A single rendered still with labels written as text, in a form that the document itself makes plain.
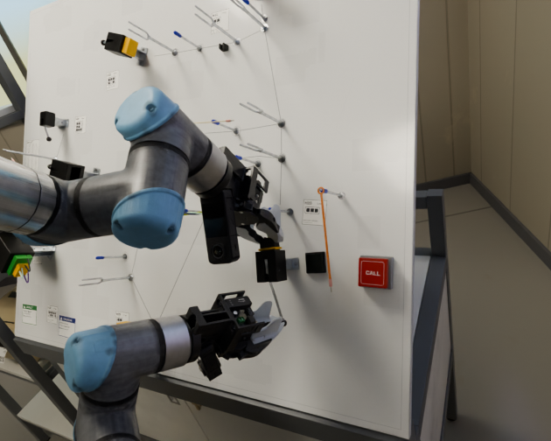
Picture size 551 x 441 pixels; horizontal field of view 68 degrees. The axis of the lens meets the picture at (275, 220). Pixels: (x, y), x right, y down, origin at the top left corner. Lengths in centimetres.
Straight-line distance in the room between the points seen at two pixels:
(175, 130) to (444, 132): 264
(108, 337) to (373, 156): 52
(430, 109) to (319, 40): 214
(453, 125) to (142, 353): 272
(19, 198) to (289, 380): 59
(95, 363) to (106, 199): 20
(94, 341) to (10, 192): 21
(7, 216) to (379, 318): 58
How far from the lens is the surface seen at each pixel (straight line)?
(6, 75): 159
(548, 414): 192
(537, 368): 204
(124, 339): 58
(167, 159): 49
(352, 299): 77
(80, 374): 56
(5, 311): 177
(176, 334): 60
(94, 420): 62
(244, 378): 91
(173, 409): 129
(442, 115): 300
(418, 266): 122
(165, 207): 46
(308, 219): 79
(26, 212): 50
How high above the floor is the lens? 157
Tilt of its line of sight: 29 degrees down
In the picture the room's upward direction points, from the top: 17 degrees counter-clockwise
